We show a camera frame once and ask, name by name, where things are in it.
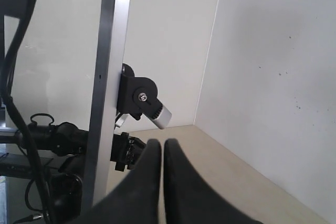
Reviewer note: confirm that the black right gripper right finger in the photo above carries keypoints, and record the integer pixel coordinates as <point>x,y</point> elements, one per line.
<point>188,198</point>

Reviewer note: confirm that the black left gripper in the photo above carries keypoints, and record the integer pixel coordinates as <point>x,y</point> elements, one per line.
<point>126,150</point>

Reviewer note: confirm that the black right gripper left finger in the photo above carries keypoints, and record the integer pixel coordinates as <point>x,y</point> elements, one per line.
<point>136,190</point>

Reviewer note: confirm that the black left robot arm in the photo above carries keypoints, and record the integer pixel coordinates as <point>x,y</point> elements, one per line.
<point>66,181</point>

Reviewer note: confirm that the black top camera mount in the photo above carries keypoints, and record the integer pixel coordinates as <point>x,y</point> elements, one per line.
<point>138,96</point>

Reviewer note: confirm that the grey aluminium frame post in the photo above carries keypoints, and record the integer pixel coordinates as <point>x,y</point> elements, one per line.
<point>110,51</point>

